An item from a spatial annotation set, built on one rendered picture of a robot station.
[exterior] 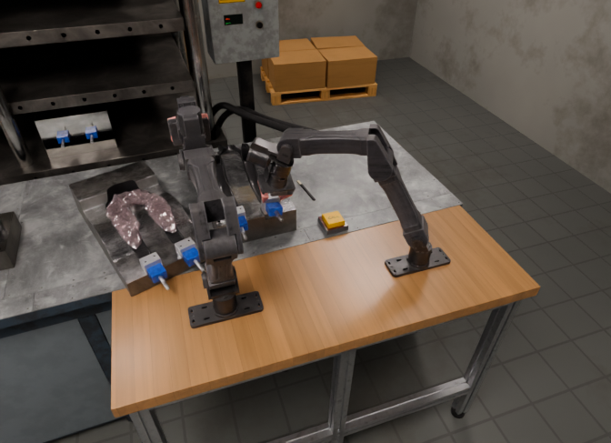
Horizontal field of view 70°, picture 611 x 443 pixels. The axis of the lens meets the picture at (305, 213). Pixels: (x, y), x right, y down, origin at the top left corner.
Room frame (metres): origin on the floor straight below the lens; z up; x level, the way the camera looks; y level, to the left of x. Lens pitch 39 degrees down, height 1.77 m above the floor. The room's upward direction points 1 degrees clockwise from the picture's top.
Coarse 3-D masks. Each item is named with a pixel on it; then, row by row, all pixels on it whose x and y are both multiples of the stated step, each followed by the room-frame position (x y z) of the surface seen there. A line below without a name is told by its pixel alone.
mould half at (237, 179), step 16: (224, 160) 1.35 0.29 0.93; (240, 160) 1.36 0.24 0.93; (240, 176) 1.30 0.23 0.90; (240, 192) 1.22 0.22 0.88; (256, 208) 1.12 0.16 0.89; (288, 208) 1.12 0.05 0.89; (224, 224) 1.04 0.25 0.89; (256, 224) 1.07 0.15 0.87; (272, 224) 1.09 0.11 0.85; (288, 224) 1.11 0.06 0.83
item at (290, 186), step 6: (270, 174) 1.06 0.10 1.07; (258, 180) 1.08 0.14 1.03; (264, 180) 1.08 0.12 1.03; (270, 180) 1.06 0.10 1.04; (276, 180) 1.04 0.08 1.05; (282, 180) 1.05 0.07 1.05; (288, 180) 1.10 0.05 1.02; (264, 186) 1.06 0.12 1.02; (270, 186) 1.06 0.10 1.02; (276, 186) 1.05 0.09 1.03; (282, 186) 1.06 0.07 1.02; (288, 186) 1.07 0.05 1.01; (294, 186) 1.08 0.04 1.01; (264, 192) 1.04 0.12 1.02; (270, 192) 1.05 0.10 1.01
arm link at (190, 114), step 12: (180, 108) 0.99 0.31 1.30; (192, 108) 0.99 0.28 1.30; (180, 120) 0.96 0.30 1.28; (192, 120) 0.94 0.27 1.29; (180, 132) 0.97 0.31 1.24; (192, 132) 0.94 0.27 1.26; (192, 144) 0.94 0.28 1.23; (204, 144) 0.95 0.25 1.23; (180, 156) 0.90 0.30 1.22; (180, 168) 0.88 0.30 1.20
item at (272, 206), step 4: (272, 196) 1.11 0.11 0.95; (276, 196) 1.11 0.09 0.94; (268, 200) 1.10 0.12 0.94; (272, 200) 1.10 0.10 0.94; (276, 200) 1.10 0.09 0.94; (264, 204) 1.09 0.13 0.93; (268, 204) 1.08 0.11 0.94; (272, 204) 1.09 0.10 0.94; (276, 204) 1.09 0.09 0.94; (264, 208) 1.09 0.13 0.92; (268, 208) 1.06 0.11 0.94; (272, 208) 1.06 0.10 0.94; (276, 208) 1.06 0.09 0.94; (280, 208) 1.07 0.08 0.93; (264, 212) 1.09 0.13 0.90; (268, 212) 1.06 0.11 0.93; (272, 212) 1.06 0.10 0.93; (276, 212) 1.05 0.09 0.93; (280, 212) 1.06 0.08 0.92; (280, 216) 1.02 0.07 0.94; (280, 220) 1.01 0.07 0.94
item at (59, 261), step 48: (240, 144) 1.69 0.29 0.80; (0, 192) 1.31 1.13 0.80; (48, 192) 1.32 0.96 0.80; (192, 192) 1.33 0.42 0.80; (336, 192) 1.34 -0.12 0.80; (384, 192) 1.35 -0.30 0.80; (432, 192) 1.35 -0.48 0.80; (48, 240) 1.05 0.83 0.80; (96, 240) 1.06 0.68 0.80; (288, 240) 1.07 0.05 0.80; (0, 288) 0.84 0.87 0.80; (48, 288) 0.85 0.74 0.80; (96, 288) 0.85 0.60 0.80
